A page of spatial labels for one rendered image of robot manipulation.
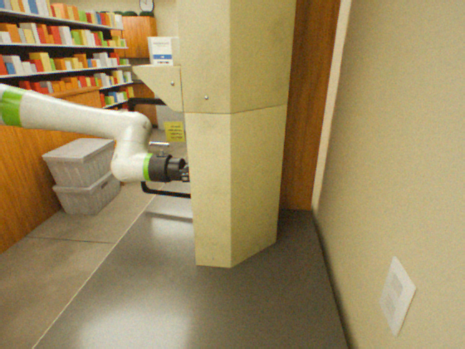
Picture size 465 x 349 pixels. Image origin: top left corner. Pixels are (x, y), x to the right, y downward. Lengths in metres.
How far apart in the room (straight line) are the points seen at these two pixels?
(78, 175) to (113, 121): 2.08
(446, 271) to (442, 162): 0.14
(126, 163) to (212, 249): 0.37
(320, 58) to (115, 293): 0.95
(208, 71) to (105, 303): 0.64
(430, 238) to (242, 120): 0.44
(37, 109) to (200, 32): 0.56
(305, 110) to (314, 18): 0.28
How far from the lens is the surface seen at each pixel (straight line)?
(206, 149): 0.68
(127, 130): 0.93
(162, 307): 0.80
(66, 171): 3.04
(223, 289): 0.81
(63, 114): 0.98
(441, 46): 0.51
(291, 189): 1.12
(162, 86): 0.67
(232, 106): 0.64
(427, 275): 0.50
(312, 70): 1.01
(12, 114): 1.02
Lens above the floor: 1.54
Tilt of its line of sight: 25 degrees down
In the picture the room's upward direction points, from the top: straight up
